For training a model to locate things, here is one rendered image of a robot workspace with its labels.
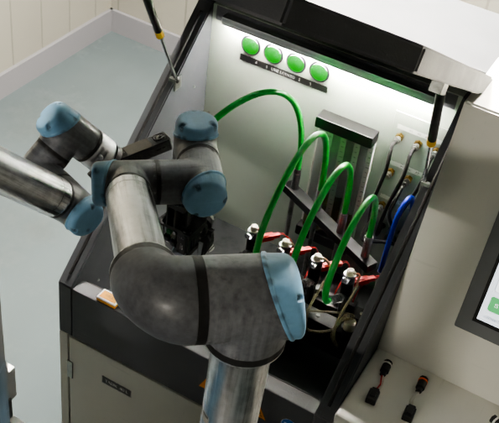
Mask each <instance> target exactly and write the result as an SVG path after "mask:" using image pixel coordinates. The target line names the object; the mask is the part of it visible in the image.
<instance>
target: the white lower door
mask: <svg viewBox="0 0 499 423"><path fill-rule="evenodd" d="M69 342H70V360H69V359H68V360H67V376H68V377H70V423H199V422H200V416H201V409H202V405H199V404H198V403H196V402H194V401H193V400H191V399H188V398H187V397H185V396H183V395H182V394H179V393H177V392H175V391H174V390H172V389H170V388H168V387H166V386H164V385H162V384H161V383H159V382H157V381H155V380H153V379H151V378H150V377H148V376H146V375H144V374H142V373H139V371H137V370H135V369H133V368H130V367H128V366H127V365H126V364H124V363H121V362H119V361H117V360H116V359H115V358H112V357H110V356H108V355H106V354H105V353H103V352H101V351H99V350H97V349H95V348H93V347H92V346H90V345H88V344H86V343H84V342H82V341H80V340H79V339H77V338H75V337H73V336H69Z"/></svg>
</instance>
